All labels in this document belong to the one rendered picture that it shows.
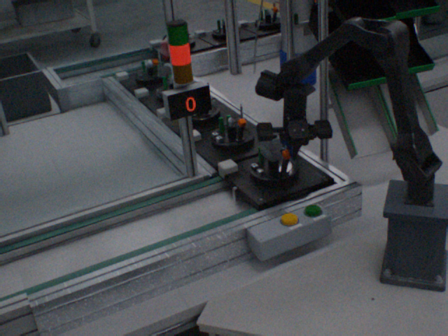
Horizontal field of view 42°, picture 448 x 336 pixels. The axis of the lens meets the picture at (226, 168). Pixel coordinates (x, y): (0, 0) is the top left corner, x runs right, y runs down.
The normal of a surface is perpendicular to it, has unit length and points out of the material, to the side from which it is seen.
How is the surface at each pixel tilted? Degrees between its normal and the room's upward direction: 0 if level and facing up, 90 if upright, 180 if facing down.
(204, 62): 90
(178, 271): 90
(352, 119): 45
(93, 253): 0
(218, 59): 90
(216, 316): 0
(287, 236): 90
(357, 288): 0
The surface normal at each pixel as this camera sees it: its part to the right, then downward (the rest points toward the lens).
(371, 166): -0.09, -0.88
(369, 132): 0.15, -0.31
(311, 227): 0.45, 0.39
